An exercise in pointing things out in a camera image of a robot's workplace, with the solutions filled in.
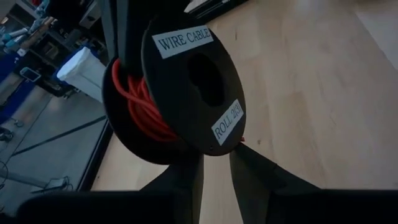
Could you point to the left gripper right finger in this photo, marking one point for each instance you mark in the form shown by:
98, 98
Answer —
255, 180

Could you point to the white plastic container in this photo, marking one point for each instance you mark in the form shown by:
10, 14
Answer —
84, 74

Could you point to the wooden table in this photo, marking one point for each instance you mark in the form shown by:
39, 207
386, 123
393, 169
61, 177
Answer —
34, 34

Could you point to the blue storage bin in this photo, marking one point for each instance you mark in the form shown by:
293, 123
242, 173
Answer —
12, 99

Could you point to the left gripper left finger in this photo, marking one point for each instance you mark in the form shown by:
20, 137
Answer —
186, 180

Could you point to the small grey floor box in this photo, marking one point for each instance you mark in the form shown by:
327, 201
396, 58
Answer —
56, 183

